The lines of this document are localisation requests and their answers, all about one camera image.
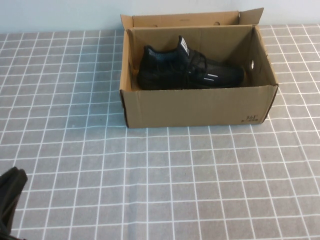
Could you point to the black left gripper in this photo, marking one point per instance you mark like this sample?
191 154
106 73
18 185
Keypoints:
5 220

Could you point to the black knit sneaker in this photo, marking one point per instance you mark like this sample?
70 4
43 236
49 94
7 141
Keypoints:
220 72

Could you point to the brown cardboard shoe box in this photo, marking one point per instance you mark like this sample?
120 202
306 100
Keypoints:
200 107

